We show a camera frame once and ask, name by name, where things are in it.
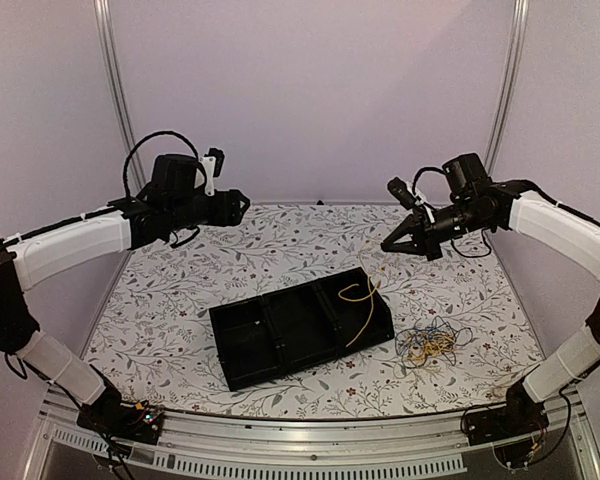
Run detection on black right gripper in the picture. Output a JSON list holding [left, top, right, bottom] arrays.
[[381, 197, 490, 261]]

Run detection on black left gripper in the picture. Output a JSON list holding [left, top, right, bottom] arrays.
[[169, 188, 249, 232]]

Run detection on yellow cables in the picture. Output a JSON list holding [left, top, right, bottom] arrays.
[[336, 239, 456, 364]]

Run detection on black cables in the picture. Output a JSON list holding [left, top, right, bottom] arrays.
[[393, 314, 474, 384]]

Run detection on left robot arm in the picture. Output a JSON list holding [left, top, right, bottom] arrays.
[[0, 148, 249, 434]]

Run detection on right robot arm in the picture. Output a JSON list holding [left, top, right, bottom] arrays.
[[381, 153, 600, 436]]

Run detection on floral table mat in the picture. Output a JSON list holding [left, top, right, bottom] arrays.
[[85, 206, 542, 419]]

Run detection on black three-compartment tray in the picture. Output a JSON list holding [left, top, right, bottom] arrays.
[[209, 267, 395, 391]]

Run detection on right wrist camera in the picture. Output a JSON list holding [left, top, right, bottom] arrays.
[[387, 177, 435, 224]]

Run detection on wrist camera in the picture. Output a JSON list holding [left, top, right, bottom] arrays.
[[196, 147, 225, 197], [387, 177, 435, 224]]

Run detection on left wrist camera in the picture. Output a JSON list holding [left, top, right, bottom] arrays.
[[196, 147, 225, 197]]

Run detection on left arm black hose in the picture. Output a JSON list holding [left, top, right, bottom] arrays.
[[122, 130, 201, 201]]

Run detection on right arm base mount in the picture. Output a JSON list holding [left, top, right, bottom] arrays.
[[460, 405, 549, 470]]

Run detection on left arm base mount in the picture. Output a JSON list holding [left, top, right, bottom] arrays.
[[77, 399, 164, 445]]

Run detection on aluminium front rail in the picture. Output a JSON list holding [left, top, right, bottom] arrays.
[[23, 390, 600, 479]]

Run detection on right aluminium frame post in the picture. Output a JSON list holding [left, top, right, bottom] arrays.
[[483, 0, 530, 176]]

